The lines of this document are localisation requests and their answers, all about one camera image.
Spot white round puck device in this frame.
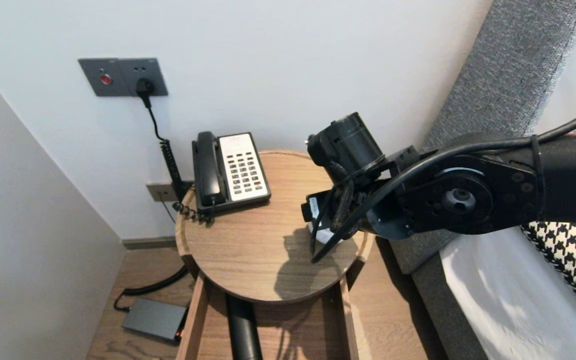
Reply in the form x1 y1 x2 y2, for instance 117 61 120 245
310 225 345 245

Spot curved front wooden drawer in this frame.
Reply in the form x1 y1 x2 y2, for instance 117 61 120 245
175 272 361 360

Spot long black rounded device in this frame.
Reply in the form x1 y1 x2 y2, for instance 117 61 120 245
225 294 264 360

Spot round wooden bedside table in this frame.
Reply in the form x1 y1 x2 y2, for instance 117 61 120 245
175 149 375 305

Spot black telephone base white keypad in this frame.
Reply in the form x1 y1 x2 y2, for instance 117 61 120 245
191 131 272 213

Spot black telephone handset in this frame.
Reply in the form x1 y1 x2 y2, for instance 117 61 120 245
195 131 227 208

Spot grey fabric bed base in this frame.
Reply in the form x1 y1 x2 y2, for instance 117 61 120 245
411 252 484 360

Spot grey power adapter box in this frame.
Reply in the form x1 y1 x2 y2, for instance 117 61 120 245
121 298 189 343

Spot white bed sheet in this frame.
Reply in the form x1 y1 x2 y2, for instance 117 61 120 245
439 227 576 360

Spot black power plug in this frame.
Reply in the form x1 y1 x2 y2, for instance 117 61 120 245
135 78 157 109

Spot grey fabric headboard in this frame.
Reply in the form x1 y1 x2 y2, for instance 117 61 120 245
387 0 576 275

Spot black white houndstooth pillow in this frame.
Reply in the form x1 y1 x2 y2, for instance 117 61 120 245
520 220 576 341

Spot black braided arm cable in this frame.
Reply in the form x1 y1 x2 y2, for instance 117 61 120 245
329 160 365 241

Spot black coiled telephone cord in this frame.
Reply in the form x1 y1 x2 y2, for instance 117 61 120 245
172 199 215 225

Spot thin black telephone wire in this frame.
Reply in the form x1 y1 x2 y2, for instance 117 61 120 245
159 194 177 225

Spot black coiled power cable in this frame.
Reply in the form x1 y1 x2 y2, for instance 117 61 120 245
114 97 194 313

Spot beige low wall plate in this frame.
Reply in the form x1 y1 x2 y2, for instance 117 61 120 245
146 182 181 204

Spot black smooth arm cable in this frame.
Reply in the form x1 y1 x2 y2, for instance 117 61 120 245
310 100 576 264

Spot dark grey wall socket panel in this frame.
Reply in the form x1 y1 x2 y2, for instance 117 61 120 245
78 58 169 98

